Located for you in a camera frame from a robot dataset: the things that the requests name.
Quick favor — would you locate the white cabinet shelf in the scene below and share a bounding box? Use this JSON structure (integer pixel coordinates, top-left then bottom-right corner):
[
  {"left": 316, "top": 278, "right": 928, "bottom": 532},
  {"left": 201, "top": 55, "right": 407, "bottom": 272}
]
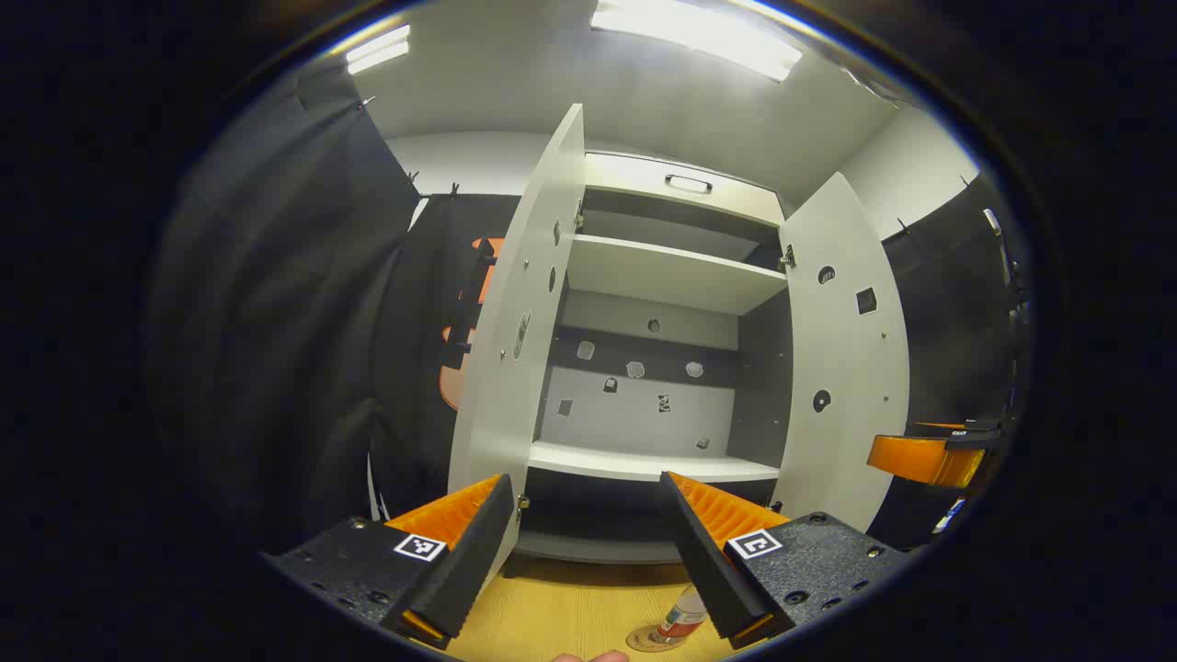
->
[
  {"left": 529, "top": 440, "right": 781, "bottom": 485},
  {"left": 566, "top": 234, "right": 790, "bottom": 317}
]

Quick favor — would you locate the round wooden coaster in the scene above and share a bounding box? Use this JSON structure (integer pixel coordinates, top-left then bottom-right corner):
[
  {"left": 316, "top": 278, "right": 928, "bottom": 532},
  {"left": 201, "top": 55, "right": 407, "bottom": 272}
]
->
[{"left": 626, "top": 625, "right": 687, "bottom": 655}]

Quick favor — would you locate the clear red label water bottle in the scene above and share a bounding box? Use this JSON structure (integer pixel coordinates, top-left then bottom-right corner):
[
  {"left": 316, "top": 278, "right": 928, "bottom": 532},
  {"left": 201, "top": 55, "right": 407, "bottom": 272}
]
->
[{"left": 657, "top": 584, "right": 710, "bottom": 645}]

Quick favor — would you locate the thin metal stand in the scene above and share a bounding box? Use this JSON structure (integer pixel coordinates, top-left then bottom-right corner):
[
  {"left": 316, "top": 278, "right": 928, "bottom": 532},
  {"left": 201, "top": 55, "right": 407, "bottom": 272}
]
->
[{"left": 980, "top": 207, "right": 1023, "bottom": 318}]

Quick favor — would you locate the white cabinet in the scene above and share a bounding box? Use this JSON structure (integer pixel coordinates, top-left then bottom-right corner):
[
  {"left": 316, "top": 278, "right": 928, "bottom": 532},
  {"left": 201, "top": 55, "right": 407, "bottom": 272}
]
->
[{"left": 513, "top": 150, "right": 794, "bottom": 565}]

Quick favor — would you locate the small double ceiling light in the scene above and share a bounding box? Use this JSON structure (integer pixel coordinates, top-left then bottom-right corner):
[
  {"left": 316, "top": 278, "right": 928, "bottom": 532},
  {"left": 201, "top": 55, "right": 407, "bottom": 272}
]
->
[{"left": 346, "top": 25, "right": 412, "bottom": 75}]

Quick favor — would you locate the white cabinet door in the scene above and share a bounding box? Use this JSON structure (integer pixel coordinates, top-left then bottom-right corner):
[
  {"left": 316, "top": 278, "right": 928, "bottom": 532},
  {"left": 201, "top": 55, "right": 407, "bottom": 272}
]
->
[
  {"left": 775, "top": 172, "right": 911, "bottom": 535},
  {"left": 448, "top": 103, "right": 587, "bottom": 589}
]

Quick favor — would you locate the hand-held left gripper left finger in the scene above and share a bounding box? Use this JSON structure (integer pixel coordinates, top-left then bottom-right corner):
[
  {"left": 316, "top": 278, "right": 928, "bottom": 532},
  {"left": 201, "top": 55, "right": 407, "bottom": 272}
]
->
[{"left": 262, "top": 474, "right": 517, "bottom": 651}]

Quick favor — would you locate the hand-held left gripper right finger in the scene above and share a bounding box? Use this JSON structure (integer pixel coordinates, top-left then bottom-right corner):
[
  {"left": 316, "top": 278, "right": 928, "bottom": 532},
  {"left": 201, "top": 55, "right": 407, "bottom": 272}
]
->
[{"left": 658, "top": 471, "right": 913, "bottom": 651}]

